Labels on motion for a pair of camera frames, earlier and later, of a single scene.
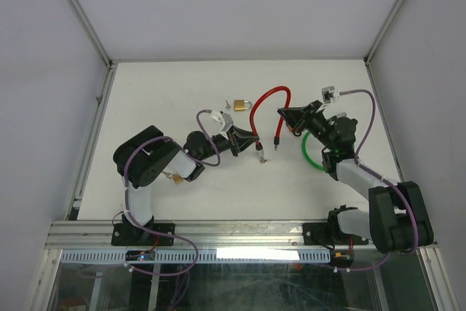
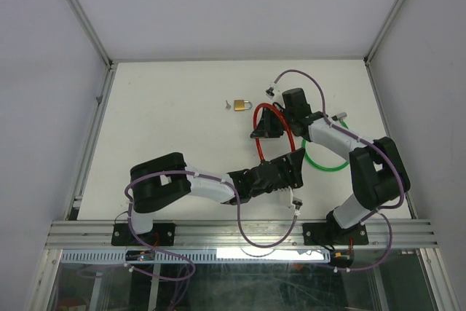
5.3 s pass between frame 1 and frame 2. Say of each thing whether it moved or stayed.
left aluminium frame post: stayed
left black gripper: moved
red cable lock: moved
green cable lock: stayed
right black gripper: moved
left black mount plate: stayed
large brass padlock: stayed
